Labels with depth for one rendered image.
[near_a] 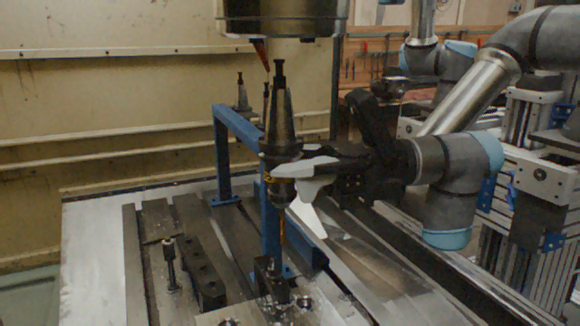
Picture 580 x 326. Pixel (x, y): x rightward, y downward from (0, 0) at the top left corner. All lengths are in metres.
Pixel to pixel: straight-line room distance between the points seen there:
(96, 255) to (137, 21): 0.78
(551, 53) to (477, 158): 0.28
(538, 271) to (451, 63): 0.82
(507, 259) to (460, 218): 1.01
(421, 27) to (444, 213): 0.98
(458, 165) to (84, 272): 1.14
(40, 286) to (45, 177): 0.39
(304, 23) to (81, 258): 1.17
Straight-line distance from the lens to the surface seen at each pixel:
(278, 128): 0.49
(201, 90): 1.50
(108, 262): 1.40
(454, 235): 0.67
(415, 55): 1.55
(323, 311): 0.71
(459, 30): 4.38
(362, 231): 1.58
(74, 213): 1.55
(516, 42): 0.86
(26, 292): 1.66
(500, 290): 1.20
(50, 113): 1.51
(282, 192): 0.52
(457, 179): 0.63
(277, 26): 0.41
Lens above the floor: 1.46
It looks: 21 degrees down
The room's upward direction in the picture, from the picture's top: straight up
